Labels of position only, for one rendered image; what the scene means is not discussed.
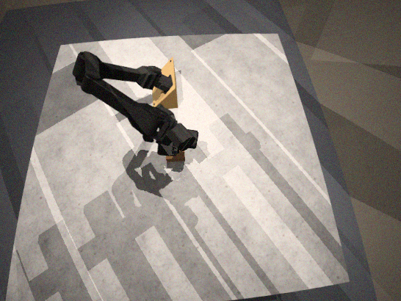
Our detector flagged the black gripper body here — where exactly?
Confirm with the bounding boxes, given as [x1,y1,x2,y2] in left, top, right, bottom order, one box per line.
[142,129,198,149]

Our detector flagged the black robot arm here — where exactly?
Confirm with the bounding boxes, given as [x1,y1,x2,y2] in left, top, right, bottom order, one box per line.
[72,51,195,156]

